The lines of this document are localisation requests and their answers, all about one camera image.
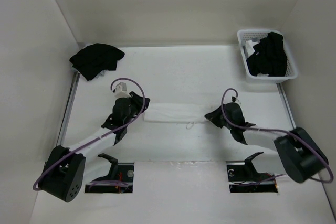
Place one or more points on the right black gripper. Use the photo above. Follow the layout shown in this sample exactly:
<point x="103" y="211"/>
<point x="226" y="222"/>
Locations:
<point x="213" y="116"/>

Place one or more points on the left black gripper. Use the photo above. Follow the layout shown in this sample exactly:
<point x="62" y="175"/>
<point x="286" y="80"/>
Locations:
<point x="137" y="100"/>

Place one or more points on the white tank top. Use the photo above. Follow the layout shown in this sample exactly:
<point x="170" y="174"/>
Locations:
<point x="174" y="113"/>

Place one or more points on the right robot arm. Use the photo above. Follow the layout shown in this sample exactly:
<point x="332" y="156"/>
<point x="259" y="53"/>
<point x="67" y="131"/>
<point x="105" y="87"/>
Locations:
<point x="300" y="157"/>

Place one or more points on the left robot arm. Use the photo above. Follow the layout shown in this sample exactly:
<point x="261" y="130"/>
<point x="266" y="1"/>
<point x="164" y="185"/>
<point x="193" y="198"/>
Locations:
<point x="86" y="164"/>

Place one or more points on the stack of black tank tops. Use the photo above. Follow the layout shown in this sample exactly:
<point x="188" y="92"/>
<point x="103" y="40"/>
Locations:
<point x="93" y="60"/>

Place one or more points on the black tank tops in basket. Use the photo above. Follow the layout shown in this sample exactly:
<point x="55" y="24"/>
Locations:
<point x="268" y="57"/>

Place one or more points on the white plastic basket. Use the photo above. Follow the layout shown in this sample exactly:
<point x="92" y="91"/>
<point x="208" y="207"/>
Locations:
<point x="245" y="35"/>

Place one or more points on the white garment in basket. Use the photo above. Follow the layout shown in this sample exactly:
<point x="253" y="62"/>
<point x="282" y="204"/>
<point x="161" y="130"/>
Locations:
<point x="249" y="46"/>

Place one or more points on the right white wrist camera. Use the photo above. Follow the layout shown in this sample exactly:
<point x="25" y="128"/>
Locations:
<point x="235" y="99"/>

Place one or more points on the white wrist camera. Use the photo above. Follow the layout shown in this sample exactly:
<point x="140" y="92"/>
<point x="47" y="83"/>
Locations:
<point x="120" y="91"/>
<point x="235" y="99"/>

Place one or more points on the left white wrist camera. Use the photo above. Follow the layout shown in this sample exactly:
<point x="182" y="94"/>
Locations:
<point x="120" y="91"/>

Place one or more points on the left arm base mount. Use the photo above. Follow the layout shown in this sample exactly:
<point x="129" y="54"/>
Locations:
<point x="106" y="175"/>

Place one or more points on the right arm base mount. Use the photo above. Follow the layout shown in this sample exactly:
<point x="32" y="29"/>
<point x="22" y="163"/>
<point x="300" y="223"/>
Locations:
<point x="244" y="178"/>

